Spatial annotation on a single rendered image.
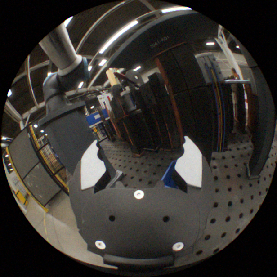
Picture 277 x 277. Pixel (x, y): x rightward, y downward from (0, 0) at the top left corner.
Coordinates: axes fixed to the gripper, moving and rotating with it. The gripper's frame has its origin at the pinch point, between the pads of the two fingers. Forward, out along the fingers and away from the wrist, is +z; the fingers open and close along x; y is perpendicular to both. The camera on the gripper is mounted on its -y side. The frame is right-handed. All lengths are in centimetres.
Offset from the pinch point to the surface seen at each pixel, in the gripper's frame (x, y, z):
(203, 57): 23.5, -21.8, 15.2
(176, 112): 9.2, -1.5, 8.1
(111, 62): -7.9, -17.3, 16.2
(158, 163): 7.3, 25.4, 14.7
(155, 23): 4.5, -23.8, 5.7
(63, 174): -274, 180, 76
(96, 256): -54, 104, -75
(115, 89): -15.8, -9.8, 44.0
